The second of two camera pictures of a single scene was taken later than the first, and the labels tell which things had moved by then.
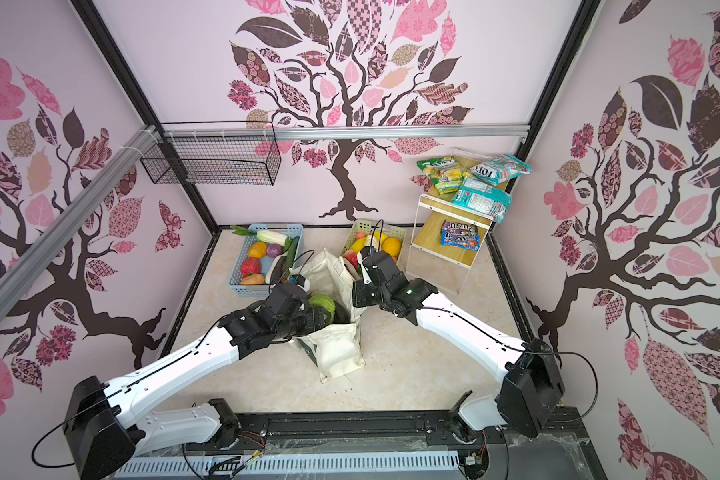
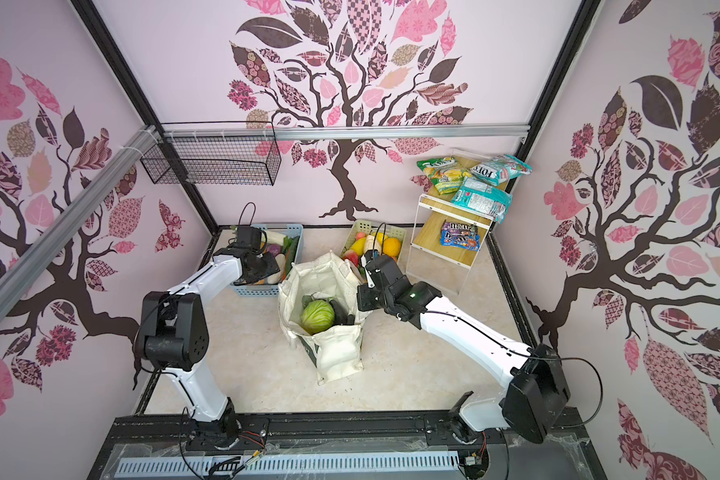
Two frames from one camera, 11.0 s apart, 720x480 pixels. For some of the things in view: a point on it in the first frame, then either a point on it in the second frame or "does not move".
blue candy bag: x=460 y=235 does not move
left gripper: x=315 y=319 to x=271 y=267
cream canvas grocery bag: x=336 y=349 does not move
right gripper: x=360 y=300 does not move
